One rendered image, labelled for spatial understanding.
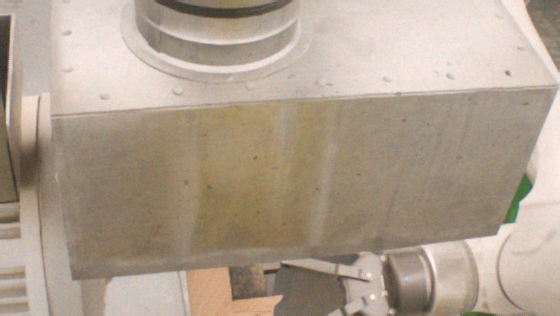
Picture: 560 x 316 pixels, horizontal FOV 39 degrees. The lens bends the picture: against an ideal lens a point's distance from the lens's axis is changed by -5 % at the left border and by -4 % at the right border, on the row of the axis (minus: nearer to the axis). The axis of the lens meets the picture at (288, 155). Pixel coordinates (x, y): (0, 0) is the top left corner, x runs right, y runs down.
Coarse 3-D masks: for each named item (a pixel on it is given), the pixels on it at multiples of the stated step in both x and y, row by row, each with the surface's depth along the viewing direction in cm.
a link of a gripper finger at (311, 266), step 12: (288, 264) 93; (300, 264) 92; (312, 264) 93; (324, 264) 93; (336, 264) 93; (324, 276) 94; (336, 276) 93; (348, 276) 92; (360, 276) 92; (372, 276) 93
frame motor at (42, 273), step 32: (32, 128) 63; (32, 160) 61; (32, 192) 60; (0, 224) 58; (32, 224) 59; (0, 256) 58; (32, 256) 59; (64, 256) 59; (0, 288) 60; (32, 288) 59; (64, 288) 59; (96, 288) 64
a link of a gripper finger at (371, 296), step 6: (366, 294) 92; (372, 294) 92; (360, 300) 92; (366, 300) 92; (372, 300) 92; (348, 306) 91; (354, 306) 91; (360, 306) 91; (336, 312) 91; (342, 312) 91; (348, 312) 91; (354, 312) 91
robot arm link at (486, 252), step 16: (512, 224) 96; (464, 240) 96; (480, 240) 95; (496, 240) 92; (480, 256) 93; (496, 256) 90; (480, 272) 92; (496, 272) 90; (480, 288) 93; (496, 288) 90; (480, 304) 94; (496, 304) 92; (512, 304) 90
